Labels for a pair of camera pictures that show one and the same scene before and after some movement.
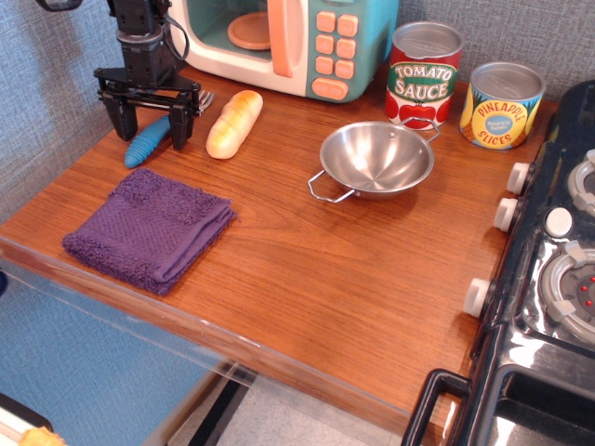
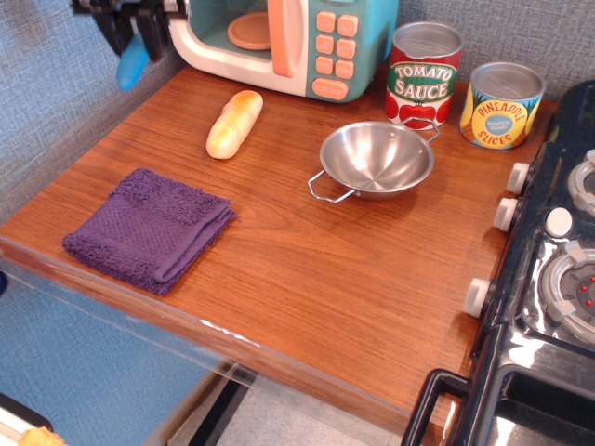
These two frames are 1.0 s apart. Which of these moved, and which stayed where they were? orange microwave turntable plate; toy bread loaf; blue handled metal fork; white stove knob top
Moved: blue handled metal fork
Stayed: white stove knob top; toy bread loaf; orange microwave turntable plate
